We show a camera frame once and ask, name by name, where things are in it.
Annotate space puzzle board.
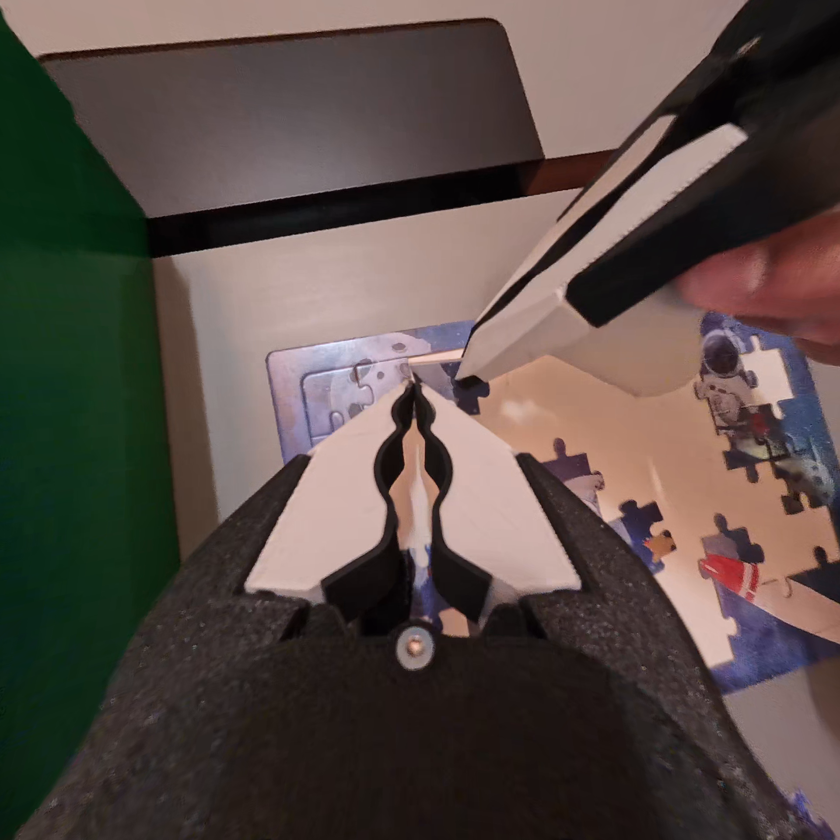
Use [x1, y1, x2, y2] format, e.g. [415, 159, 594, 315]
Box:
[266, 310, 840, 697]

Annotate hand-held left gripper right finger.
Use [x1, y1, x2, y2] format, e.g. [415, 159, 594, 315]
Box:
[412, 379, 584, 623]

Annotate joined satellite puzzle pieces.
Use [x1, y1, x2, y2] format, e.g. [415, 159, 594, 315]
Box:
[528, 438, 608, 526]

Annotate adjoining grey desk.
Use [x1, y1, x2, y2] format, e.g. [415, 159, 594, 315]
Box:
[0, 0, 752, 217]

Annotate person's right hand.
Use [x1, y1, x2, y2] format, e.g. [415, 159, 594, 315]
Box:
[679, 209, 840, 366]

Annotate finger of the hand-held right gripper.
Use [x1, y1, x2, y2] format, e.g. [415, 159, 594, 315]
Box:
[456, 125, 749, 386]
[468, 115, 678, 333]

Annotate star print puzzle piece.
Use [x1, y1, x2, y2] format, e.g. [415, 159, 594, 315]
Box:
[604, 502, 678, 577]

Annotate black rounded panel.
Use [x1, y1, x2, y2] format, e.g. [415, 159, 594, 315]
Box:
[39, 18, 547, 219]

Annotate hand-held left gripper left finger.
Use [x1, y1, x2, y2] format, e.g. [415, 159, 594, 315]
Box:
[243, 379, 414, 623]

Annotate green plastic bin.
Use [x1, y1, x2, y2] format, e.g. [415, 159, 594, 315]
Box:
[0, 13, 183, 840]

